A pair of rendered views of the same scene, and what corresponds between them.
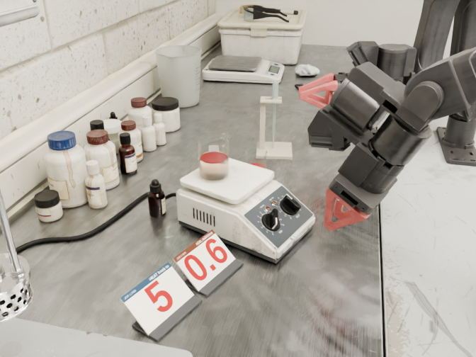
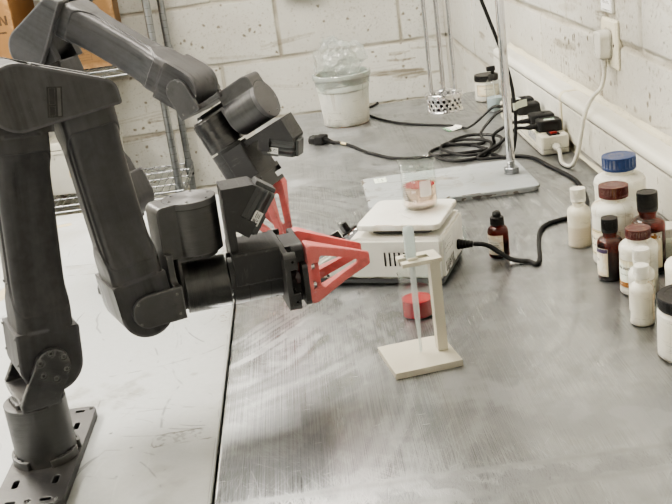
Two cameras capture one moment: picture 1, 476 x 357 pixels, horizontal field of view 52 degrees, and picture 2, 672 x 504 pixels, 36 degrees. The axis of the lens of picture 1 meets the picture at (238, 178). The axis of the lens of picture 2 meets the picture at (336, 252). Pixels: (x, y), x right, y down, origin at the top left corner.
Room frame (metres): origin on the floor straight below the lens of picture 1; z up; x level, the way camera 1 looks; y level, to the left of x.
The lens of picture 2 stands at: (2.04, -0.42, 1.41)
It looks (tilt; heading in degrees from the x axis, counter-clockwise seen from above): 19 degrees down; 166
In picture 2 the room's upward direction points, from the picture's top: 8 degrees counter-clockwise
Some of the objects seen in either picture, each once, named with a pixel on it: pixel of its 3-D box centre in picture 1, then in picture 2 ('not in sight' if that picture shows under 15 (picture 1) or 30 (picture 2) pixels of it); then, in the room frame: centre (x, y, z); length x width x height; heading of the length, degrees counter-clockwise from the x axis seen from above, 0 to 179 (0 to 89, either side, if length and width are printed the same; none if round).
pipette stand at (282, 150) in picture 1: (275, 125); (414, 308); (1.01, -0.08, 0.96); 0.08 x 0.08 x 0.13; 86
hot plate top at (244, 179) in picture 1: (227, 178); (407, 214); (0.72, 0.02, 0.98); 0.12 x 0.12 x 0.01; 55
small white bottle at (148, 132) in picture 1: (148, 132); (641, 279); (1.02, 0.20, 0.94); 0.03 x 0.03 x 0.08
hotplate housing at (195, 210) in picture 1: (240, 205); (393, 243); (0.71, 0.00, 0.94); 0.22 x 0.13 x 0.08; 55
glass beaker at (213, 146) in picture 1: (214, 157); (416, 183); (0.72, 0.04, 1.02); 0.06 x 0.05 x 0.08; 31
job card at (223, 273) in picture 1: (209, 261); not in sight; (0.58, 0.04, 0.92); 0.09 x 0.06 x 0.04; 145
